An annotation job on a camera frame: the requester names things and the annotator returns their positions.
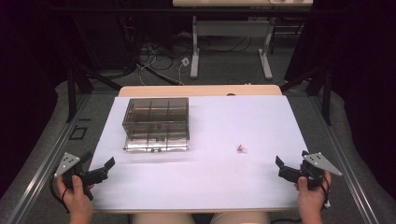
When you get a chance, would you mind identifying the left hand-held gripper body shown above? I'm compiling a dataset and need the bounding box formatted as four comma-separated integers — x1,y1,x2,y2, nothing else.
53,150,95,202

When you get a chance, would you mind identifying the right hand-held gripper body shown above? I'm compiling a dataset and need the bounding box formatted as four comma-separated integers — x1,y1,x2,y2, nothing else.
299,149,343,191

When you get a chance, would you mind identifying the smoky transparent compartment box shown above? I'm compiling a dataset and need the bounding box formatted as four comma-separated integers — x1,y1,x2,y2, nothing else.
121,97,191,154

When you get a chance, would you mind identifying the person's right hand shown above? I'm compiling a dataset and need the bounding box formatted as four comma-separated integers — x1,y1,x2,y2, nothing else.
294,171,332,217

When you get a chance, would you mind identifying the person's left hand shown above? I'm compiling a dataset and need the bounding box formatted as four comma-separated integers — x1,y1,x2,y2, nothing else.
56,175,94,217

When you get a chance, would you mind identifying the white table cover sheet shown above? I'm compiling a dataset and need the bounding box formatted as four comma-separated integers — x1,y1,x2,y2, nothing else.
89,94,309,213

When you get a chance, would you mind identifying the person's right leg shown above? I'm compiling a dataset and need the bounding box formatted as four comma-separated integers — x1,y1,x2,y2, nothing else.
209,212,272,224

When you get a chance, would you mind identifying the person's leg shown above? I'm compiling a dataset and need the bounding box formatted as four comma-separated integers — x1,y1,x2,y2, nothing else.
132,212,196,224
209,212,272,224

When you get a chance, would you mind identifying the black metal stand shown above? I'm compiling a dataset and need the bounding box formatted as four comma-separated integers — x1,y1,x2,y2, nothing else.
64,18,123,123
279,62,333,127

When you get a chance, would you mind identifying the person's left leg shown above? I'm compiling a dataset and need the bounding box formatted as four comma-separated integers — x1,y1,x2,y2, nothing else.
132,212,196,224

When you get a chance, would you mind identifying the dark curtain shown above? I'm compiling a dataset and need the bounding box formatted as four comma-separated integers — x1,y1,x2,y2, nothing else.
284,0,396,200
0,0,76,200

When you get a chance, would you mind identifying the white desk with metal legs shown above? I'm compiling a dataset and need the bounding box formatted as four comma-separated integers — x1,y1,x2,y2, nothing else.
172,0,314,80

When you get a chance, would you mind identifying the grey metal floor rail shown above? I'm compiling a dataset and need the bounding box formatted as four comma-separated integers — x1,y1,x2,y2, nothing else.
6,92,92,224
308,94,381,224

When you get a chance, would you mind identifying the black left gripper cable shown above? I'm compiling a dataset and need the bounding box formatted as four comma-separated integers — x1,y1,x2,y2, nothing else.
49,175,71,215

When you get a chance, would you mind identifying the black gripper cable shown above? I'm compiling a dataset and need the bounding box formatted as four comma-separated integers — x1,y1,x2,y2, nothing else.
49,175,71,215
320,176,332,210

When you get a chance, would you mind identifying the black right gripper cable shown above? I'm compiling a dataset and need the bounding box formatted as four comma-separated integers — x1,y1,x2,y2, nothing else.
320,176,332,210

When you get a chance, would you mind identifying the tangle of floor cables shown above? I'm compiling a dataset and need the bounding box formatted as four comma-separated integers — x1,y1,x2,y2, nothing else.
124,15,253,87

